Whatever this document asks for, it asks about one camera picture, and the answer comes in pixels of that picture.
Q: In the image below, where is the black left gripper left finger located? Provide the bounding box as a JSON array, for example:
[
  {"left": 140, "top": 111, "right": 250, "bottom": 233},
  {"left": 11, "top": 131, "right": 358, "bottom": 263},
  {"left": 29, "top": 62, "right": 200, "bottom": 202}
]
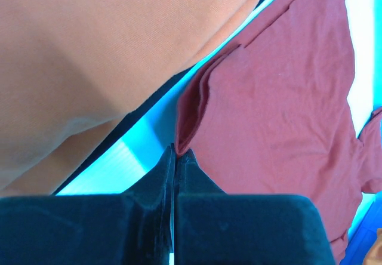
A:
[{"left": 1, "top": 146, "right": 175, "bottom": 264}]

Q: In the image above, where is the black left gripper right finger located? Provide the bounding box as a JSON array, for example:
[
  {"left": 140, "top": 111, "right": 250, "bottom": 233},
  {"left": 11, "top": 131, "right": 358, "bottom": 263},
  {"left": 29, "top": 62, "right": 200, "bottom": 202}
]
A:
[{"left": 174, "top": 151, "right": 335, "bottom": 264}]

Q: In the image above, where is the red t-shirt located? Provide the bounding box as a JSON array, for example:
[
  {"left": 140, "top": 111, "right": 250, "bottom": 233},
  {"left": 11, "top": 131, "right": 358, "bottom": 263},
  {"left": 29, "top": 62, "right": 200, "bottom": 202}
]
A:
[{"left": 175, "top": 0, "right": 381, "bottom": 262}]

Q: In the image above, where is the crumpled orange t-shirt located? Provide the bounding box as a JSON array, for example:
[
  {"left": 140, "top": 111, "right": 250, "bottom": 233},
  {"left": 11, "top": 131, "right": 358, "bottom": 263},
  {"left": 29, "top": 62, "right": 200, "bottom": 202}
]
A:
[{"left": 362, "top": 229, "right": 382, "bottom": 265}]

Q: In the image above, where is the folded orange t-shirt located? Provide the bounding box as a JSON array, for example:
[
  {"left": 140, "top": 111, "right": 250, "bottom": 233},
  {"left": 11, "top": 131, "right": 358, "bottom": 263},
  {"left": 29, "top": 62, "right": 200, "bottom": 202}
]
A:
[{"left": 1, "top": 0, "right": 259, "bottom": 195}]

